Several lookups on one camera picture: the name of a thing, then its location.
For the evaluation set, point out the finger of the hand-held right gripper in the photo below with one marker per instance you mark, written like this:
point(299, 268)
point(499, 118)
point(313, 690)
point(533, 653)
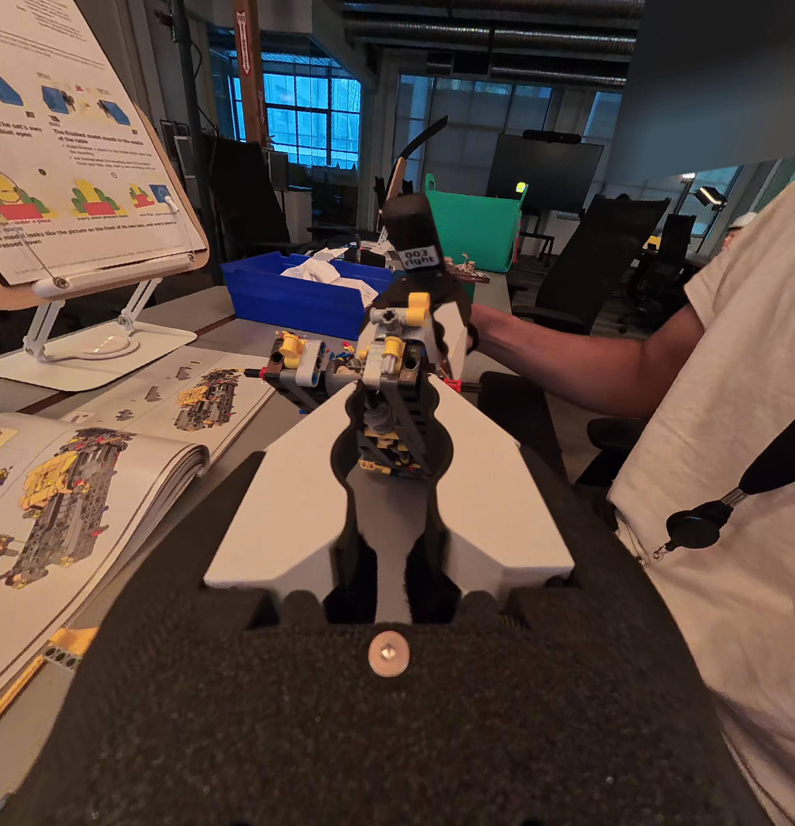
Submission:
point(365, 332)
point(452, 335)

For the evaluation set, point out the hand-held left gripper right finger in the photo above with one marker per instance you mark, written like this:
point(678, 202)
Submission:
point(507, 516)

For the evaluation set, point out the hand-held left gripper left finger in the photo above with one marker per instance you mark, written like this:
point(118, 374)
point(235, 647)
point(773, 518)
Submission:
point(275, 516)

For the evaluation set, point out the yellow connector piece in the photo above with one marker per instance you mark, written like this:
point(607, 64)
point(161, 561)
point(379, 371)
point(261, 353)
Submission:
point(419, 306)

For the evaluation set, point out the yellow black brick car model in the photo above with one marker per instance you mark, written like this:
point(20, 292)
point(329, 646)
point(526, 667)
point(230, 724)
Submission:
point(384, 387)

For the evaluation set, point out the person's right forearm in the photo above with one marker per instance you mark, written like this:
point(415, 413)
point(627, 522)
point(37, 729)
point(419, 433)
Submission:
point(565, 361)

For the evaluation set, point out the grey desk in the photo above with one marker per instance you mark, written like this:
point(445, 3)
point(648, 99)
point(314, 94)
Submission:
point(197, 310)

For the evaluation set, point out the green plastic bin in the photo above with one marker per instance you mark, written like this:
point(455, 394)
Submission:
point(475, 226)

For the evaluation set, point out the small brown brick model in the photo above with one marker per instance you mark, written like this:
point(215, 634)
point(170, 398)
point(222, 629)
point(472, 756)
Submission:
point(468, 271)

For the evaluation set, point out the crumpled white paper bags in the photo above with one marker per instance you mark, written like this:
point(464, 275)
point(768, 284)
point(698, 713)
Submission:
point(320, 271)

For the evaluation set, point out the blue plastic bin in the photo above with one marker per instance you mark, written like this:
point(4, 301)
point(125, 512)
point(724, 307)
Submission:
point(288, 303)

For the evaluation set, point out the large black screen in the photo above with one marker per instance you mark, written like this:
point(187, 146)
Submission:
point(546, 171)

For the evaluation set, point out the open instruction booklet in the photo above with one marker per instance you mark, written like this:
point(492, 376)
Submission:
point(113, 464)

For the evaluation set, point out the black badge reel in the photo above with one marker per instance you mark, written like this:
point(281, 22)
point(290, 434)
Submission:
point(697, 526)

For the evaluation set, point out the yellow curved brick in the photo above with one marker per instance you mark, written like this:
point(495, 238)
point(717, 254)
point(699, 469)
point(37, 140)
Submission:
point(75, 640)

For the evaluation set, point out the grey holed beam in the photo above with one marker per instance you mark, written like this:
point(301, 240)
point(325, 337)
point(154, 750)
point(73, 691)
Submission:
point(62, 659)

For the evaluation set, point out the person's white shirt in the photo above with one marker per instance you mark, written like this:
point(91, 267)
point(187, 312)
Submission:
point(746, 613)

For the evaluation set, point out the long yellow strip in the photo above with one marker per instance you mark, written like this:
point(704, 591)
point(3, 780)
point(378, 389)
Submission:
point(13, 697)

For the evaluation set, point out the printed instruction sheet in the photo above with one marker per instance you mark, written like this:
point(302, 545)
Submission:
point(68, 129)

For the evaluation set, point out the wooden post red sign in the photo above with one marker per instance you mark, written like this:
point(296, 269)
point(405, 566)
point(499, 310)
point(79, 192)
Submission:
point(249, 71)

